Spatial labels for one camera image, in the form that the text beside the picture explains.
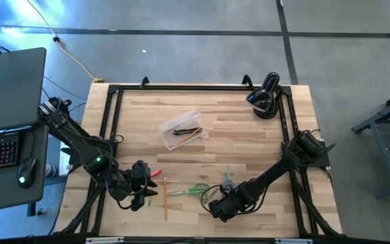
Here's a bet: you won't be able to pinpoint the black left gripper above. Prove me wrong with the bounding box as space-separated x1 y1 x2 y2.
126 160 159 211

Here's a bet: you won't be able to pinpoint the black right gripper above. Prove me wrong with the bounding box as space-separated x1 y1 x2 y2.
208 184 251 223

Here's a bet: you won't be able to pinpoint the long orange pencil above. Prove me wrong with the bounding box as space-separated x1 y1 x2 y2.
162 176 169 222

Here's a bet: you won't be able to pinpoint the green-handled scissors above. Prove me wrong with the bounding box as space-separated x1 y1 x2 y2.
167 182 210 200

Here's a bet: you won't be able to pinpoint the clear plastic supply box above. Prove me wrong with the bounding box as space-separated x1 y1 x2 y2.
157 108 207 152

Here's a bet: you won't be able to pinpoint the short orange pencil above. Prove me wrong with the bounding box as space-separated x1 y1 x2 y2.
173 127 203 149

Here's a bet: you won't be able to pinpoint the black desk lamp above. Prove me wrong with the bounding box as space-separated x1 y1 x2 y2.
245 71 284 120

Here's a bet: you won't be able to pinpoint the black computer mouse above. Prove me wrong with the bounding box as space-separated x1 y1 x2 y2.
16 157 37 190

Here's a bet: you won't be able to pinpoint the grey laptop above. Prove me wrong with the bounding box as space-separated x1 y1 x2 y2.
0 47 47 135

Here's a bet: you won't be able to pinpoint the silver metal bracket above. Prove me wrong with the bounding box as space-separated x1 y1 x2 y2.
275 238 313 244
85 237 125 244

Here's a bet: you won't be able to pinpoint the black aluminium table frame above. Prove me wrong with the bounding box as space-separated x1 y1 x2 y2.
54 75 344 238

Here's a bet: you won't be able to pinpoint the yellow floor cable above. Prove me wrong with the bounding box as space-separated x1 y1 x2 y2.
25 0 105 84

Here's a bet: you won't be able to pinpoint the black floor cable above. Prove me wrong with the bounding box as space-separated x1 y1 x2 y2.
41 75 88 120

